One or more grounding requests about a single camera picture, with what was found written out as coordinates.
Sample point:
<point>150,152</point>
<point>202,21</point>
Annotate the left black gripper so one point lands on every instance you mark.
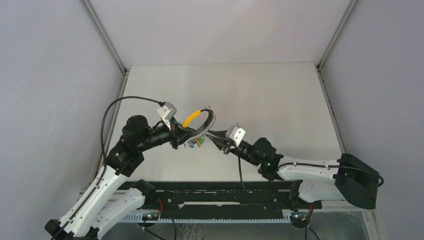
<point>179,134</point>

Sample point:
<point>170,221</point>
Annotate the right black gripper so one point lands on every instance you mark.
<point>221,141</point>

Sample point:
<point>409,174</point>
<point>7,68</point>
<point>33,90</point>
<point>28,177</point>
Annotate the blue tagged key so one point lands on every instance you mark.
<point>191,143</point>

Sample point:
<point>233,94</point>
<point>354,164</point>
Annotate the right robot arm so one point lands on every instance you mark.
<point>344,179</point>

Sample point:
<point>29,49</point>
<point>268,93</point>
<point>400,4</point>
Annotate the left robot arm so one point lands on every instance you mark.
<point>89,218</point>

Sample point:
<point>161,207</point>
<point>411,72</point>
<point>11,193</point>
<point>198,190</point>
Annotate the left circuit board green led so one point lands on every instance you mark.
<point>150,217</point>

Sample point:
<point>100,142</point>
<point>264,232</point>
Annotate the circuit board green led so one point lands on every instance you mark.
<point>300,217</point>
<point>150,217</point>

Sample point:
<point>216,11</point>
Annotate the right circuit board green led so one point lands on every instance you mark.
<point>300,217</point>

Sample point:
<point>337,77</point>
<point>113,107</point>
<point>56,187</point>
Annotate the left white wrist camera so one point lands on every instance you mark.
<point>166,112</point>

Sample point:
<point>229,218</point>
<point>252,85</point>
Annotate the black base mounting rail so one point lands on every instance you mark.
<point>218,197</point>

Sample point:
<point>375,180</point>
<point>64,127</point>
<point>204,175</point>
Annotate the white slotted cable duct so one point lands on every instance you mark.
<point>227,217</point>

